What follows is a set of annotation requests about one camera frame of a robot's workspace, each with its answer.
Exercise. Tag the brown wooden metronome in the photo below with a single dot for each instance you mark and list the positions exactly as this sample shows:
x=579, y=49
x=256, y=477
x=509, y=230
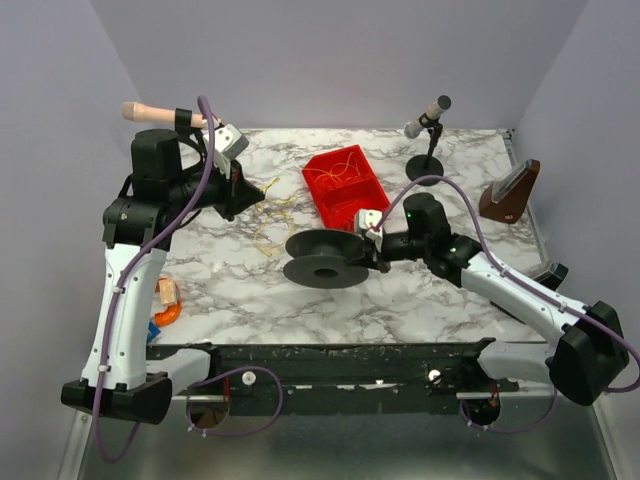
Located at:
x=505, y=199

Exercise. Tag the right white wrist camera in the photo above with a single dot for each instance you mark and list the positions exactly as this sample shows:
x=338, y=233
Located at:
x=366, y=224

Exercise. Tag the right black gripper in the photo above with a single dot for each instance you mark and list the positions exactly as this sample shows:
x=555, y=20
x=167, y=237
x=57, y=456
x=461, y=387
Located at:
x=368, y=243

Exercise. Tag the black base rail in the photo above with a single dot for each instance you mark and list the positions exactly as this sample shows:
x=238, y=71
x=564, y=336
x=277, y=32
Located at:
x=349, y=379

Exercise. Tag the grey cable spool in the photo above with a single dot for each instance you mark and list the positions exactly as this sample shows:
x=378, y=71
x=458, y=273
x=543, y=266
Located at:
x=318, y=259

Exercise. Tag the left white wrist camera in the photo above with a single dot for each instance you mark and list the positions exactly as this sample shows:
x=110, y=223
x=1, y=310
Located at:
x=229, y=144

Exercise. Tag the beige microphone on stand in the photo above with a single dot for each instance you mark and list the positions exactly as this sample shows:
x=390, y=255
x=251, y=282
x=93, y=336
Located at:
x=185, y=122

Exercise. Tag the red plastic bin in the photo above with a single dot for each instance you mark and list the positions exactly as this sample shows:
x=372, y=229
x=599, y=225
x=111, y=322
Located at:
x=341, y=182

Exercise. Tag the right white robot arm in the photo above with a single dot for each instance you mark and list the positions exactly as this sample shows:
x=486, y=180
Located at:
x=581, y=354

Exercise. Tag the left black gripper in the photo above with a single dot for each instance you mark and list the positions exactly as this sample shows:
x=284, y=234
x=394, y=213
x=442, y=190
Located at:
x=233, y=190

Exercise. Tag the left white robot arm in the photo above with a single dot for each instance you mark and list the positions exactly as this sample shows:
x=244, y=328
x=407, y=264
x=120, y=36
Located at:
x=173, y=173

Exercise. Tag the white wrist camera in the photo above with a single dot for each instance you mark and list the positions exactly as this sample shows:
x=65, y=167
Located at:
x=229, y=144
x=366, y=224

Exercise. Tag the orange tape dispenser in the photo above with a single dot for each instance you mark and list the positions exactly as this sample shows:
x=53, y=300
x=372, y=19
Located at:
x=170, y=300

